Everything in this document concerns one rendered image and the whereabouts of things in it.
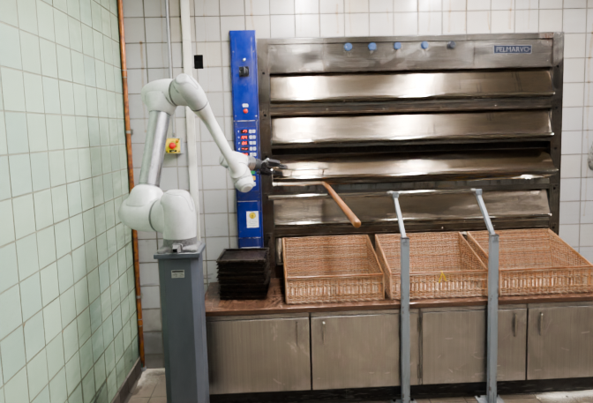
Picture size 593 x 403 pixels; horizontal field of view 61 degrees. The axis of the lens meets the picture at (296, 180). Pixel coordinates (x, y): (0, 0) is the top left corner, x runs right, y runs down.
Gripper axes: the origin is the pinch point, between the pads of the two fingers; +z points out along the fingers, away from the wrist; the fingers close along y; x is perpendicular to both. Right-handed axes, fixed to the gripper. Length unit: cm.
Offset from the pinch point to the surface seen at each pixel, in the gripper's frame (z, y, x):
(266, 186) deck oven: 0.2, 18.0, -1.2
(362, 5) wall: 26, -89, -65
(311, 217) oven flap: 27.6, 15.8, 21.1
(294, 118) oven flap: 7.4, -19.2, -28.5
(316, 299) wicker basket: 12, 19, 78
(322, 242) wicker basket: 35, 22, 35
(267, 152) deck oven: -3.4, 2.5, -16.3
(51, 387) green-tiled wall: -119, 44, 105
